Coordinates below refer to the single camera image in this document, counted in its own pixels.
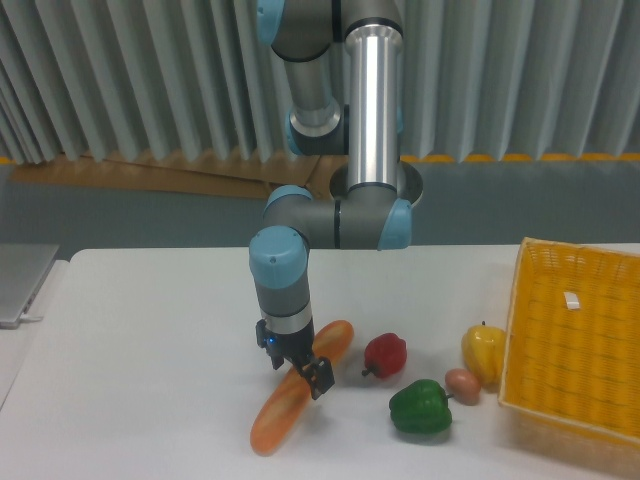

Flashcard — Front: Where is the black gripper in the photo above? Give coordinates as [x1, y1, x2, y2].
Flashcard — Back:
[256, 319, 334, 400]

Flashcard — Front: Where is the long baguette bread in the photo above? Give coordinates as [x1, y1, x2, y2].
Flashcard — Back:
[249, 320, 354, 456]

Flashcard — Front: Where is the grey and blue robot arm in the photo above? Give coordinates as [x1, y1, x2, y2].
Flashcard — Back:
[249, 1, 412, 397]

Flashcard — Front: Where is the yellow woven basket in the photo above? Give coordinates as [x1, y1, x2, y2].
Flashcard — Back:
[498, 238, 639, 448]

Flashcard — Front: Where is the white tag in basket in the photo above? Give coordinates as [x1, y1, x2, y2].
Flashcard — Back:
[564, 291, 581, 311]

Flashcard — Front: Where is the red bell pepper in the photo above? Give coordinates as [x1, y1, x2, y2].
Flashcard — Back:
[361, 333, 408, 379]

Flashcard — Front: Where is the green bell pepper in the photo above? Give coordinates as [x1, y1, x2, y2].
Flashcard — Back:
[388, 379, 453, 435]

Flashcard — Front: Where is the brown egg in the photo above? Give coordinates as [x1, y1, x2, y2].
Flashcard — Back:
[445, 368, 481, 405]

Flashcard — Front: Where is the yellow bell pepper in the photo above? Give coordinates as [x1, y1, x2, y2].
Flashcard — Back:
[461, 323, 506, 387]

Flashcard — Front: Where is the brown cardboard sheet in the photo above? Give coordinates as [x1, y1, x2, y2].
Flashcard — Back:
[10, 151, 347, 199]

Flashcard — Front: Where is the silver laptop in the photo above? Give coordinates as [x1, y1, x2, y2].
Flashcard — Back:
[1, 243, 59, 329]

